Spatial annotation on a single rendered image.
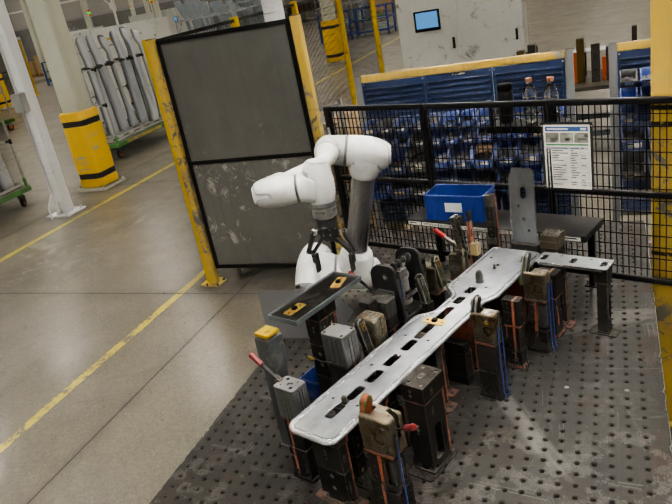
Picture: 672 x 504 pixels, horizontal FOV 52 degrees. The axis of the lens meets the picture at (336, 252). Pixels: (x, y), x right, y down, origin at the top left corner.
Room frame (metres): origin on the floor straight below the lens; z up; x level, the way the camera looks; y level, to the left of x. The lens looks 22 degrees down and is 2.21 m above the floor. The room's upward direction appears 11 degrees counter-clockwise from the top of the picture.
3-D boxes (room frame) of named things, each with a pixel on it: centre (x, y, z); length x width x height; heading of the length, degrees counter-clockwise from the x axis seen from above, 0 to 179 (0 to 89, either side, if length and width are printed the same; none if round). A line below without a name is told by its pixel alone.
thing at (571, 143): (2.84, -1.07, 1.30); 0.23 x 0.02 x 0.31; 47
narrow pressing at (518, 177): (2.69, -0.81, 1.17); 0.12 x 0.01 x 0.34; 47
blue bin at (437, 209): (3.09, -0.63, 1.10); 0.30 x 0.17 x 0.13; 54
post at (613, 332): (2.36, -1.00, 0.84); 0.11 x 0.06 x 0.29; 47
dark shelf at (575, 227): (2.96, -0.77, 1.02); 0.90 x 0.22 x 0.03; 47
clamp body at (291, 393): (1.85, 0.22, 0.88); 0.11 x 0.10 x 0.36; 47
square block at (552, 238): (2.62, -0.90, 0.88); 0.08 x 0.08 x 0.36; 47
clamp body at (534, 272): (2.32, -0.73, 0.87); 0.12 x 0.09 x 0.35; 47
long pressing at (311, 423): (2.14, -0.29, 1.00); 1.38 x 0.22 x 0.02; 137
